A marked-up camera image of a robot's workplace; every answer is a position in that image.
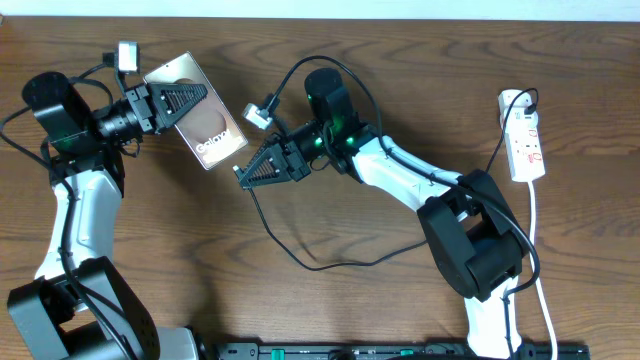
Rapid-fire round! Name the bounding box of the black charger cable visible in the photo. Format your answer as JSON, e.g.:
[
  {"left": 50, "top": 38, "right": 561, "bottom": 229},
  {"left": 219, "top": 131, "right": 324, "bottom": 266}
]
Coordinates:
[{"left": 232, "top": 87, "right": 540, "bottom": 273}]

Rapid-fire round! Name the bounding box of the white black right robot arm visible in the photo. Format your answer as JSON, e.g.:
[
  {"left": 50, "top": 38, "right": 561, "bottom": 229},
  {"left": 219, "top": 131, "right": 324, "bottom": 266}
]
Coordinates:
[{"left": 234, "top": 68, "right": 539, "bottom": 359}]

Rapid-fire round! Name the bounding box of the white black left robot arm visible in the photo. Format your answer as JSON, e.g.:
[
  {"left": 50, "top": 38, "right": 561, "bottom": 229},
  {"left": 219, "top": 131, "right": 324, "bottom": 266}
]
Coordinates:
[{"left": 7, "top": 72, "right": 208, "bottom": 359}]

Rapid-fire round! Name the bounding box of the white usb charger adapter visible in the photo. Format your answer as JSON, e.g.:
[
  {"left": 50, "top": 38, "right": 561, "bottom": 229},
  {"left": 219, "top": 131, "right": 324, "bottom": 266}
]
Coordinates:
[{"left": 507, "top": 107, "right": 539, "bottom": 128}]

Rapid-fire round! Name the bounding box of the white power strip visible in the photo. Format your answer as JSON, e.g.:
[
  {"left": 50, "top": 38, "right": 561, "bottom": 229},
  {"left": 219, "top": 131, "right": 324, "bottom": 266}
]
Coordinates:
[{"left": 498, "top": 89, "right": 546, "bottom": 183}]

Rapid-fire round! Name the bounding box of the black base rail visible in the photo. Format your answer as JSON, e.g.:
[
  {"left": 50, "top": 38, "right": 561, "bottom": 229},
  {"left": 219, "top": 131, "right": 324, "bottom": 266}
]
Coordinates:
[{"left": 212, "top": 339, "right": 591, "bottom": 360}]

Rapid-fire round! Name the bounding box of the white power strip cord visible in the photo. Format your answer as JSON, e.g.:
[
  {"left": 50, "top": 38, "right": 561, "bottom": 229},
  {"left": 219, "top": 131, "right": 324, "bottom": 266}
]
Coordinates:
[{"left": 526, "top": 180, "right": 559, "bottom": 360}]

